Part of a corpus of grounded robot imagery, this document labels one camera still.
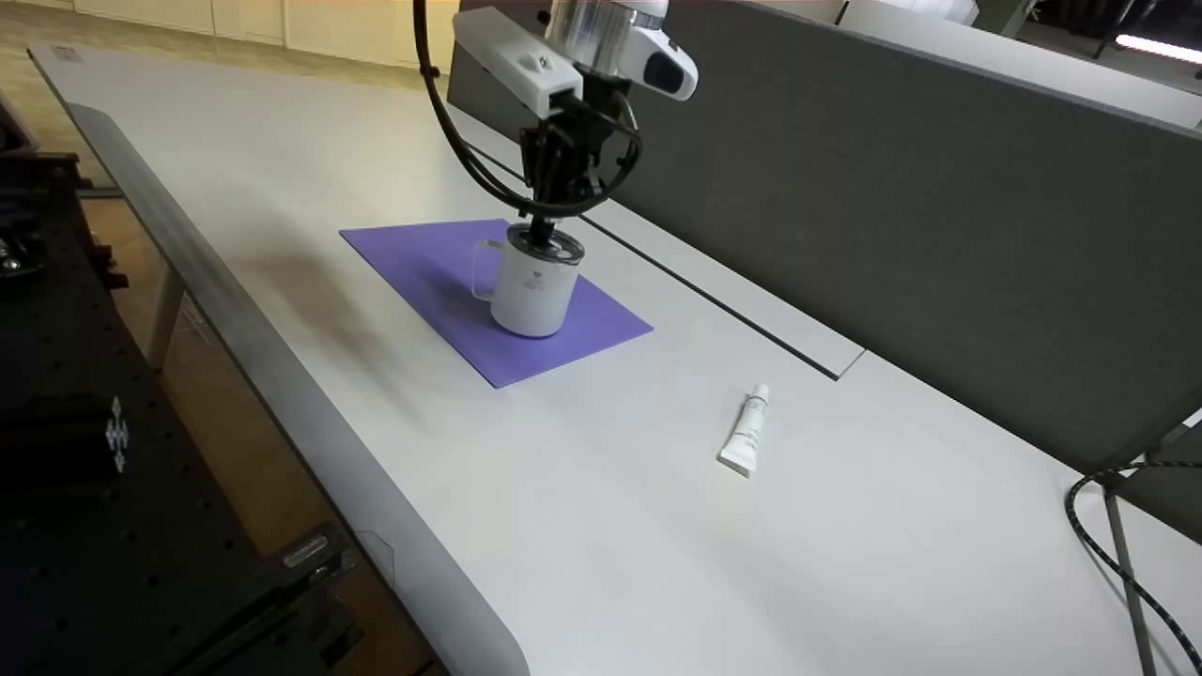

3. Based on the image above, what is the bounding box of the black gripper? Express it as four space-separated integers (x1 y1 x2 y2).
522 78 639 248

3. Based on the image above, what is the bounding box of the black mug lid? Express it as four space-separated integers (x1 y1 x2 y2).
508 227 584 268

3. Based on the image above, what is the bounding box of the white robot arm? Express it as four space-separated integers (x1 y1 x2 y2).
522 0 697 248

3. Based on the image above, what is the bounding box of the white coffee mug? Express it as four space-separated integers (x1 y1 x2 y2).
470 227 581 337

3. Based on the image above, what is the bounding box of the purple place mat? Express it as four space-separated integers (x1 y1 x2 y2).
341 220 648 388

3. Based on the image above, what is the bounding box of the white tube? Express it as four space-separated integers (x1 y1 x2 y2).
716 383 768 478

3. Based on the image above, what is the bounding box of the table leg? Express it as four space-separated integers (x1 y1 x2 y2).
145 268 185 374

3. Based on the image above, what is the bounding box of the dark grey desk divider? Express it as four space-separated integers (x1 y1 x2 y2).
444 0 1202 550

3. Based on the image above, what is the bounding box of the black perforated board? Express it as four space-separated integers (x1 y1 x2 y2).
0 115 359 676

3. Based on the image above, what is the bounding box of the grey cable tray cover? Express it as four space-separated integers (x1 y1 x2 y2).
450 102 866 383

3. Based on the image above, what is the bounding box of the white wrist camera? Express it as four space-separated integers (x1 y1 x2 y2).
453 9 581 120

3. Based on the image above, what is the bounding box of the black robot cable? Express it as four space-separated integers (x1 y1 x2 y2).
408 0 647 220

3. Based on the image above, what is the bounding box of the grey cable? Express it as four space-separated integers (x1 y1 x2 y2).
1099 485 1159 676

